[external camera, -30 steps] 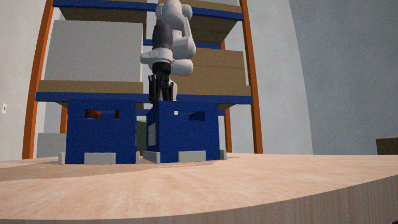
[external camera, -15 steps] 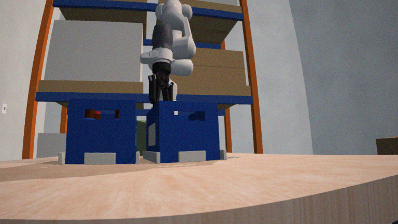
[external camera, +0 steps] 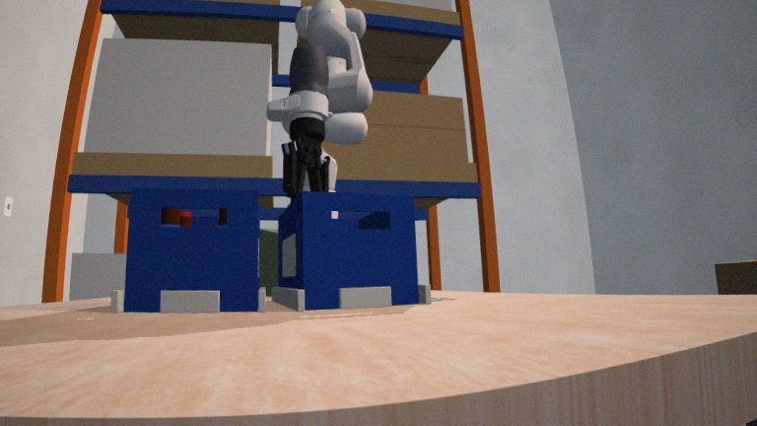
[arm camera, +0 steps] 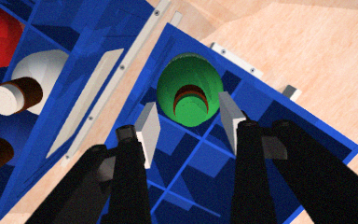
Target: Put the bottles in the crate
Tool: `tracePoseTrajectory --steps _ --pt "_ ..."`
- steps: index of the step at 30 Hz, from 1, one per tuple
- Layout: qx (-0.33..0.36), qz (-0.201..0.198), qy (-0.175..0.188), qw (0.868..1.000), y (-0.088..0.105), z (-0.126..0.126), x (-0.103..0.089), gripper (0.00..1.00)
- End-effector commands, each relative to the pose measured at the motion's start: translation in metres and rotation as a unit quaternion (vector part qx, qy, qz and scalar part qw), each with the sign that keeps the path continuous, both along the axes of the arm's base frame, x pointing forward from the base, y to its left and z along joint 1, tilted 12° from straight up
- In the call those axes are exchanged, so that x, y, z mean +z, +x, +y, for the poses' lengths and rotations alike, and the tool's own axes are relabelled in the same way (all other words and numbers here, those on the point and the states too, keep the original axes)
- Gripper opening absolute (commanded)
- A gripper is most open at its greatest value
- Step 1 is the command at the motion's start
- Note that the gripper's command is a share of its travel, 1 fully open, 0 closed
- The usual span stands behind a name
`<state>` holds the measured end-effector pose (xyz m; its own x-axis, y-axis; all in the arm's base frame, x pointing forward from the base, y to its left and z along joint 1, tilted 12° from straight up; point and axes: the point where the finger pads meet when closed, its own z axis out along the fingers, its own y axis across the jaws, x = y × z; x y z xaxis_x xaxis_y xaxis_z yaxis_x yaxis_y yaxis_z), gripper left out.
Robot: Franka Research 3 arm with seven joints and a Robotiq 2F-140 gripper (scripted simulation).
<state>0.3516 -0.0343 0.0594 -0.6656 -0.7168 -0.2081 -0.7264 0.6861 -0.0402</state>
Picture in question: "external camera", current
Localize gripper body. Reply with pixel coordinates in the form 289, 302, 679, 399
290, 117, 325, 166

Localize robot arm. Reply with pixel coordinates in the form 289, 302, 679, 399
266, 0, 373, 145

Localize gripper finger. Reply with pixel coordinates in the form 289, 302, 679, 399
307, 148, 330, 192
282, 141, 312, 204

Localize blue bottle crate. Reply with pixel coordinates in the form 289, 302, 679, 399
124, 187, 260, 313
278, 191, 419, 311

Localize red bottle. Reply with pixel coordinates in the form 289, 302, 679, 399
179, 211, 191, 227

